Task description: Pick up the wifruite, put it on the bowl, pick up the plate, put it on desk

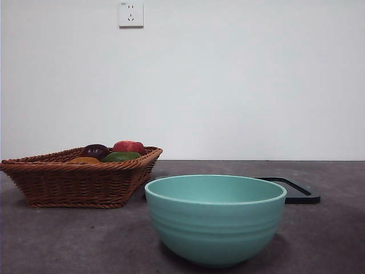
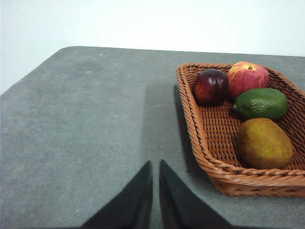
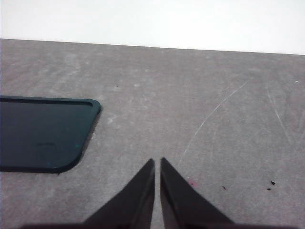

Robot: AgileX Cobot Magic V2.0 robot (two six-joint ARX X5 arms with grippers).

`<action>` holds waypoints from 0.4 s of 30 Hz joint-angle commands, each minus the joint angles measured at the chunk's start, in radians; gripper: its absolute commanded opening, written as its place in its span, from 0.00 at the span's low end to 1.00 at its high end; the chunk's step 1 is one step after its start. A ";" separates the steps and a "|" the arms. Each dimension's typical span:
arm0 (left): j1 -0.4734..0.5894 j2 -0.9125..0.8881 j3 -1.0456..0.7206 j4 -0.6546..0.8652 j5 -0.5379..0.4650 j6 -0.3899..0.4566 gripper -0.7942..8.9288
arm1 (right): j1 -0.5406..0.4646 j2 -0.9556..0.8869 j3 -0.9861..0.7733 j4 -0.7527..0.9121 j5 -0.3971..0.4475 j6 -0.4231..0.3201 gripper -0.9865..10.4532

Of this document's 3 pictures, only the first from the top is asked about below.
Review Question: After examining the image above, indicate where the teal ribbed bowl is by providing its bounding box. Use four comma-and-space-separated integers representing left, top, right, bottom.
144, 174, 287, 268

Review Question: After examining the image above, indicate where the black rectangular tray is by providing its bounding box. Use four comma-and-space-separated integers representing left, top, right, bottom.
141, 176, 321, 205

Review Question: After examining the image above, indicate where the brown kiwi fruit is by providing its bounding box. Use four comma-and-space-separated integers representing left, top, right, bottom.
68, 156, 101, 164

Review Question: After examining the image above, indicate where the brown wicker basket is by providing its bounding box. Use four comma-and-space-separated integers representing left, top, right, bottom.
0, 146, 164, 209

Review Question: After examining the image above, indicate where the white wall socket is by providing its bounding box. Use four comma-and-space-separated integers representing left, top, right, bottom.
119, 1, 144, 29

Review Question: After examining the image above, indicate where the green fruit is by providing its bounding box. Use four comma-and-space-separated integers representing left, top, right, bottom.
101, 151, 143, 163

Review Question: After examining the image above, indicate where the dark purple fruit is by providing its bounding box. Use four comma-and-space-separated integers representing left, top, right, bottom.
81, 144, 111, 161

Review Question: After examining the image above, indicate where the red fruit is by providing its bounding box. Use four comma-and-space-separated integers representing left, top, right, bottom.
112, 140, 145, 156

